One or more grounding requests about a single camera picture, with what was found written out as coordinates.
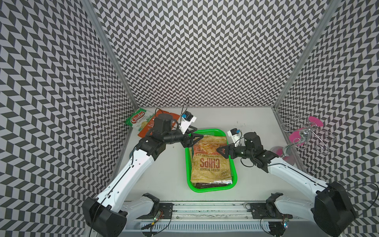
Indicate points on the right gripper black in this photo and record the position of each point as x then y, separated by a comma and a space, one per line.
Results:
227, 148

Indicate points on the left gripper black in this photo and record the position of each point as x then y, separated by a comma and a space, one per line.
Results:
190, 142

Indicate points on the green plastic basket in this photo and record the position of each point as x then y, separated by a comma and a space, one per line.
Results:
212, 132

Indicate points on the orange Chips bag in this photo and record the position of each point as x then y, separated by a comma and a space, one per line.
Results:
208, 166

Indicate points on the brown dark snack bag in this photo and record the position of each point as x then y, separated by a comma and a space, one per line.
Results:
210, 185

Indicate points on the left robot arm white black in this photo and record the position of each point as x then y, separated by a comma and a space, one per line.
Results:
143, 156

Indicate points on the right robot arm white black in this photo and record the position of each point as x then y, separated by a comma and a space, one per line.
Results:
328, 204

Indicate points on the red orange snack bag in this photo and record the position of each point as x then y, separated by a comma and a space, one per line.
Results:
149, 124

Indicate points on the green red Chuba bag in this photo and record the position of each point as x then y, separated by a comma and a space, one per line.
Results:
139, 119

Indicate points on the chrome pink cup stand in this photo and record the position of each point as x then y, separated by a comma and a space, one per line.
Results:
300, 138

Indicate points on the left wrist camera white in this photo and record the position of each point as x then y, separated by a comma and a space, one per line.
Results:
187, 119

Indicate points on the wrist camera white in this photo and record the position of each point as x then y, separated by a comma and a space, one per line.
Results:
187, 119
236, 136

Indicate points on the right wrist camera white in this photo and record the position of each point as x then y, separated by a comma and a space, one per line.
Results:
236, 136

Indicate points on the aluminium front rail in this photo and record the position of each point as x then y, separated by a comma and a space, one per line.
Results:
213, 211

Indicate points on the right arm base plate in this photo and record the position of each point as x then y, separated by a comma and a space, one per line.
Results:
266, 211

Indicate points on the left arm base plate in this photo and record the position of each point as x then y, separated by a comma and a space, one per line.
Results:
163, 210

